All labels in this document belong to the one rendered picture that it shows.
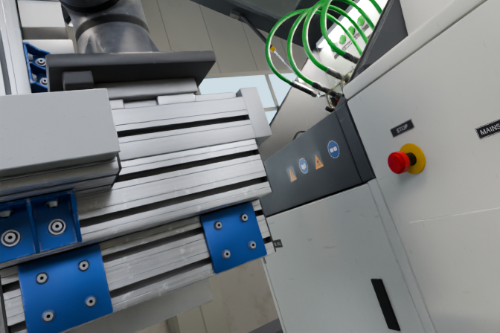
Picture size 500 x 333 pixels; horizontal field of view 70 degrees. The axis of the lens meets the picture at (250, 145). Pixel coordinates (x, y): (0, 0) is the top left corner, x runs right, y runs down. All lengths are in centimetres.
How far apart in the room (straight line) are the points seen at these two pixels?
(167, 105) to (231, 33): 307
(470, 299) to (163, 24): 307
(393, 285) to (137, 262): 49
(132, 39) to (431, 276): 61
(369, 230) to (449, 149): 26
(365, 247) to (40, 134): 64
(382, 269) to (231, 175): 39
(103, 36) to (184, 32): 281
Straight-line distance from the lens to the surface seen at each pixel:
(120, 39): 58
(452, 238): 65
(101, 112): 38
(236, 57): 344
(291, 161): 95
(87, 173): 39
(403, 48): 63
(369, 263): 81
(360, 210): 78
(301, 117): 149
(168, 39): 329
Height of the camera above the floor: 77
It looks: 12 degrees up
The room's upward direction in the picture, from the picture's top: 18 degrees counter-clockwise
